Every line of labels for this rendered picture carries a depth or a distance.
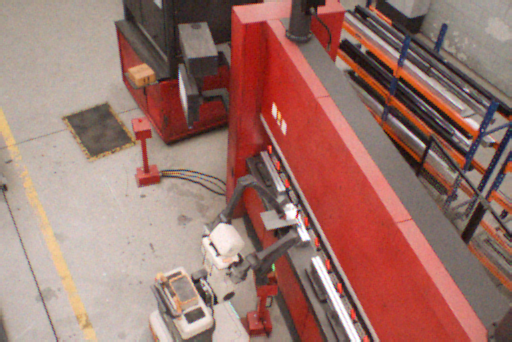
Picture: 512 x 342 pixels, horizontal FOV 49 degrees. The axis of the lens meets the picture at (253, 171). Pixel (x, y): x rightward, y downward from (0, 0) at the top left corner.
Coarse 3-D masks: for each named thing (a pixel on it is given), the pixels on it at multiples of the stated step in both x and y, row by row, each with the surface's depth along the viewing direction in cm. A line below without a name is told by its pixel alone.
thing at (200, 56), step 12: (180, 24) 473; (192, 24) 474; (204, 24) 475; (180, 36) 472; (192, 36) 461; (204, 36) 462; (192, 48) 450; (204, 48) 450; (192, 60) 443; (204, 60) 445; (216, 60) 448; (192, 72) 451; (204, 72) 454; (216, 72) 457
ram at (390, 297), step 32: (288, 96) 410; (288, 128) 423; (320, 128) 364; (288, 160) 437; (320, 160) 375; (320, 192) 386; (352, 192) 336; (320, 224) 398; (352, 224) 345; (352, 256) 355; (384, 256) 312; (352, 288) 365; (384, 288) 320; (416, 288) 285; (384, 320) 328; (416, 320) 292
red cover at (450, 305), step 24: (288, 48) 395; (288, 72) 396; (312, 72) 376; (312, 96) 363; (336, 120) 343; (336, 144) 341; (360, 144) 329; (360, 168) 316; (384, 192) 303; (384, 216) 300; (408, 216) 292; (408, 240) 281; (408, 264) 285; (432, 264) 272; (432, 288) 267; (456, 288) 263; (456, 312) 254; (456, 336) 255; (480, 336) 247
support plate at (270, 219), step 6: (288, 210) 461; (264, 216) 455; (270, 216) 455; (276, 216) 456; (264, 222) 451; (270, 222) 451; (276, 222) 451; (282, 222) 452; (288, 222) 452; (294, 222) 452; (270, 228) 447
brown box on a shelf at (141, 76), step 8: (144, 64) 573; (128, 72) 580; (136, 72) 562; (144, 72) 563; (152, 72) 564; (128, 80) 571; (136, 80) 559; (144, 80) 562; (152, 80) 569; (136, 88) 562
